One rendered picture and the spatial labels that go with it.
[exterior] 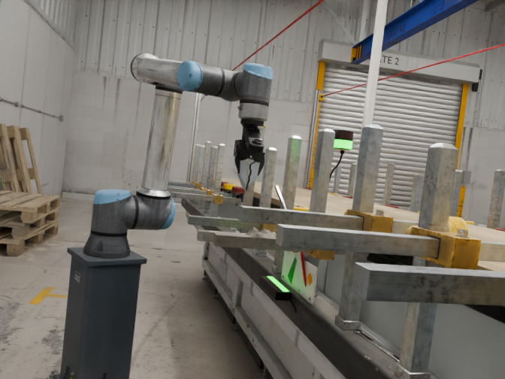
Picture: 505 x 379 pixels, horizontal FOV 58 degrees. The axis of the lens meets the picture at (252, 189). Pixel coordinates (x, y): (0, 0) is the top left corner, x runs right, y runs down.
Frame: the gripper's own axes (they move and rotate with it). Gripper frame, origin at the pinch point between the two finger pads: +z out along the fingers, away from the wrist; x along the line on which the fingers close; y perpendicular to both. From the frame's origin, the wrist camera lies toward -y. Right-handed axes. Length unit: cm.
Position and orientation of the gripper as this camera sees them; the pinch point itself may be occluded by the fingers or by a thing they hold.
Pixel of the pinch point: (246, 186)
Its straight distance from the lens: 139.0
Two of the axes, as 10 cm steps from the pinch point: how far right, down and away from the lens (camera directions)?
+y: -2.7, -0.8, 9.6
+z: -1.1, 9.9, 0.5
